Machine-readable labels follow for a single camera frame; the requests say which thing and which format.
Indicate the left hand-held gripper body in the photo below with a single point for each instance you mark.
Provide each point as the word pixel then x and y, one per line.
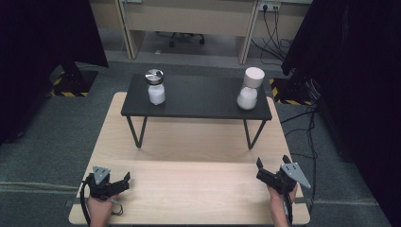
pixel 100 184

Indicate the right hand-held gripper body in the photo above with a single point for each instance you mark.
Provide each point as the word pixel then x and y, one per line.
pixel 291 178

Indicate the glass jar with white lid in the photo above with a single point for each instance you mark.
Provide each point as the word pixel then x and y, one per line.
pixel 250 88

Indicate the black shelf rack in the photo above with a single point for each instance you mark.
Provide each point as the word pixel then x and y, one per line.
pixel 201 101

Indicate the glass jar with metal lid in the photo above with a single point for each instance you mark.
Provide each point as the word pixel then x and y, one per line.
pixel 156 90

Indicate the person's left hand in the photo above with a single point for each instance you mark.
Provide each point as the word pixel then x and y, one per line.
pixel 101 208

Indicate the person's right hand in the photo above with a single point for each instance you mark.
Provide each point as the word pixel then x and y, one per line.
pixel 279 201

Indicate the black stand base hazard tape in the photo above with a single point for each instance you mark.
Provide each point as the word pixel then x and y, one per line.
pixel 74 83
pixel 290 91

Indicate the black curtain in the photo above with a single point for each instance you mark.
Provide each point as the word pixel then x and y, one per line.
pixel 38 47
pixel 353 78

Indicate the small white floor scrap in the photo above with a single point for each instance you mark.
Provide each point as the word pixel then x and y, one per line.
pixel 157 52

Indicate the black office chair base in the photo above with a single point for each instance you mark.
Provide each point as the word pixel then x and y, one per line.
pixel 184 37

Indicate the beige office desk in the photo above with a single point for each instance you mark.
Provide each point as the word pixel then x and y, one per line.
pixel 189 15

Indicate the white wall socket strip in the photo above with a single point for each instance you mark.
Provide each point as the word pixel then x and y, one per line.
pixel 269 5

